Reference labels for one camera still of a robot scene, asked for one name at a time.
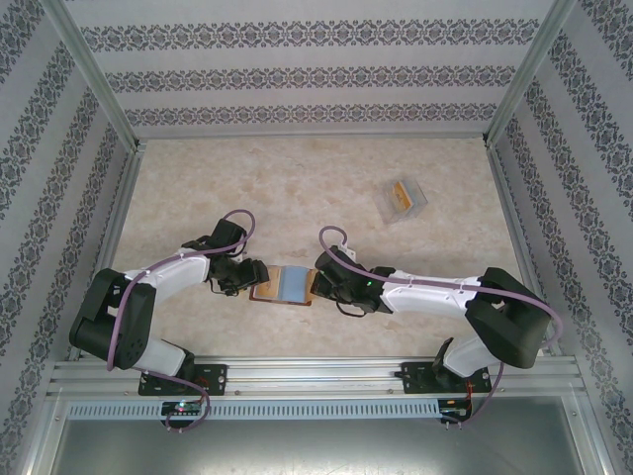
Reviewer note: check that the brown leather card holder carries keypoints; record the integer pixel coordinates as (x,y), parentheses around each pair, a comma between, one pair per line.
(277,302)

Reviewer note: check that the light blue card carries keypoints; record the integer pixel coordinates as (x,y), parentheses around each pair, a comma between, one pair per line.
(294,284)

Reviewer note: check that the clear plastic card box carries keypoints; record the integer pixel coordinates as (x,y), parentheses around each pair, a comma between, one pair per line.
(388,210)

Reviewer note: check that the orange credit card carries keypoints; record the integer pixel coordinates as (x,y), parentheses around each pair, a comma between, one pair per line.
(400,198)

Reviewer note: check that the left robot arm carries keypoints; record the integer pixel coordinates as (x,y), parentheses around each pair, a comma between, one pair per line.
(99,326)

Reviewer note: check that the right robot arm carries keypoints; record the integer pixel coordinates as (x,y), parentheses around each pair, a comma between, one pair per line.
(509,321)

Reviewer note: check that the grey metal sheet panel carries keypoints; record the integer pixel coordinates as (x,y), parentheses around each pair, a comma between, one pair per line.
(316,445)

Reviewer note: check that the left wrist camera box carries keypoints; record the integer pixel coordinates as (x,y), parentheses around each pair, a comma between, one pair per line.
(240,255)

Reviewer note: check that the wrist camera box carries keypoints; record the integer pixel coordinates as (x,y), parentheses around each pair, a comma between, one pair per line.
(350,251)
(240,255)

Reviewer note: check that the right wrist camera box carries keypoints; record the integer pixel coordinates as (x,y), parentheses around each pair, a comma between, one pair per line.
(350,251)

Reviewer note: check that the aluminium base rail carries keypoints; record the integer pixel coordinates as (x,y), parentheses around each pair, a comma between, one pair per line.
(316,376)

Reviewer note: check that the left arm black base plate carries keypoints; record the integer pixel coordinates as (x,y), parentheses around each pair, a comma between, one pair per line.
(217,378)

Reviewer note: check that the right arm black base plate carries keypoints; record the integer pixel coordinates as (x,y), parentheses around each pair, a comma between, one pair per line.
(413,381)

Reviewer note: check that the aluminium side rail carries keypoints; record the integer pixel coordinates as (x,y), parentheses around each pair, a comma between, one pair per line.
(115,222)
(507,198)

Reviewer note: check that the aluminium back rail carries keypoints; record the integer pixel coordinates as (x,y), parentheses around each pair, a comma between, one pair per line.
(316,137)

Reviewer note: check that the aluminium corner post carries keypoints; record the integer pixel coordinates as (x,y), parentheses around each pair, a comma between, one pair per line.
(95,69)
(526,69)

